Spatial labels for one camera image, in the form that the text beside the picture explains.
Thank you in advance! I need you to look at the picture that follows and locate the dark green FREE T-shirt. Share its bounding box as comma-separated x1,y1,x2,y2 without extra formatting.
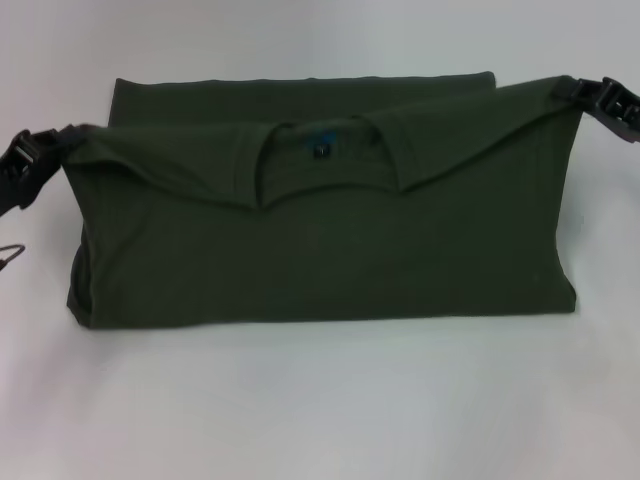
63,71,590,327

